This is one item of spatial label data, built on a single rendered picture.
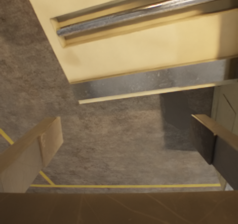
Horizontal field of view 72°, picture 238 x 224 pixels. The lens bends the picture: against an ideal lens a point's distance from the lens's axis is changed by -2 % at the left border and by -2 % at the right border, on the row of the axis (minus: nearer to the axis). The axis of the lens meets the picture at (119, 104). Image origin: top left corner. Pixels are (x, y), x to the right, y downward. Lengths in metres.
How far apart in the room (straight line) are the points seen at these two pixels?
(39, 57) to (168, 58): 1.44
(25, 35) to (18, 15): 0.18
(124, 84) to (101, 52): 0.23
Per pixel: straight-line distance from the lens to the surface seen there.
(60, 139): 0.16
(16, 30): 2.04
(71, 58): 1.04
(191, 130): 0.17
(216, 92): 2.03
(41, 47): 1.97
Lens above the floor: 1.59
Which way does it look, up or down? 50 degrees down
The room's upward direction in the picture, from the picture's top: 170 degrees counter-clockwise
